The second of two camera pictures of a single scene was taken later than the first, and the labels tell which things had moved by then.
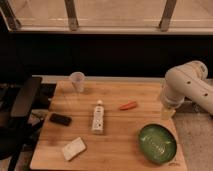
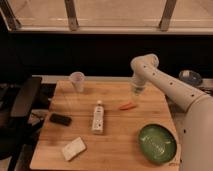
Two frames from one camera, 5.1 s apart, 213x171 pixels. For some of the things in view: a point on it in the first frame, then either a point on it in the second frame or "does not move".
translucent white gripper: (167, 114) -> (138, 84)
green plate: (157, 144) does not move
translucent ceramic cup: (78, 80) does not move
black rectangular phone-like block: (60, 119) does not move
